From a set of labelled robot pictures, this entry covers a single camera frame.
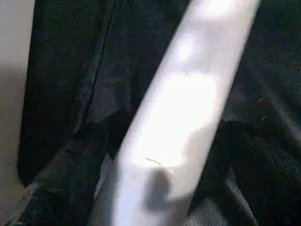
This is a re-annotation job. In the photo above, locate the white plastic table leg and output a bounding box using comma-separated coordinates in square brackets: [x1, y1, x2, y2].
[88, 0, 261, 226]

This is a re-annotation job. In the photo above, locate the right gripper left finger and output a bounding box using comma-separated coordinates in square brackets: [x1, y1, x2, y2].
[28, 112, 136, 226]

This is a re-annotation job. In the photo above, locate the black mat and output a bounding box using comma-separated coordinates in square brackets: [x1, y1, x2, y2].
[16, 0, 301, 226]

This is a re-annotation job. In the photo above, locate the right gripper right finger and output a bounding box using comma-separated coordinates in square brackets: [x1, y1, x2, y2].
[188, 121, 265, 226]

